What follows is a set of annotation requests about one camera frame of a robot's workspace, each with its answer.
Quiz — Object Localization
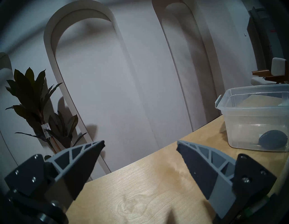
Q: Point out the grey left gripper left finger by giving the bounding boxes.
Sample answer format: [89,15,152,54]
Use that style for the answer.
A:
[4,140,105,212]

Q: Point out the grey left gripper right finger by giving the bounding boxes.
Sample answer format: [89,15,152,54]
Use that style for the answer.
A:
[177,140,277,219]

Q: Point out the black computer mouse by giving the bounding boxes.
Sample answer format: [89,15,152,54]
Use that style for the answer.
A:
[259,130,287,149]

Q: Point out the clear plastic storage container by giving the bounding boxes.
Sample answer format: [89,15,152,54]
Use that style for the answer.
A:
[215,84,289,152]

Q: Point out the white plant tag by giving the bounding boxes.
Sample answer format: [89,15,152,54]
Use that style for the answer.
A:
[41,123,51,138]

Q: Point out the light wooden table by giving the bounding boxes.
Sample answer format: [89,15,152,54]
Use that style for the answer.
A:
[65,114,289,224]

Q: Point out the tall dark green plant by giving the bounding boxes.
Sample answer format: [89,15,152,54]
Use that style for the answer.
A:
[6,67,88,158]

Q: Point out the white wooden armchair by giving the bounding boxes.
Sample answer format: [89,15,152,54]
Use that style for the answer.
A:
[251,58,289,86]

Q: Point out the dark grey door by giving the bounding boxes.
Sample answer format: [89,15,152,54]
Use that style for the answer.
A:
[247,7,285,70]

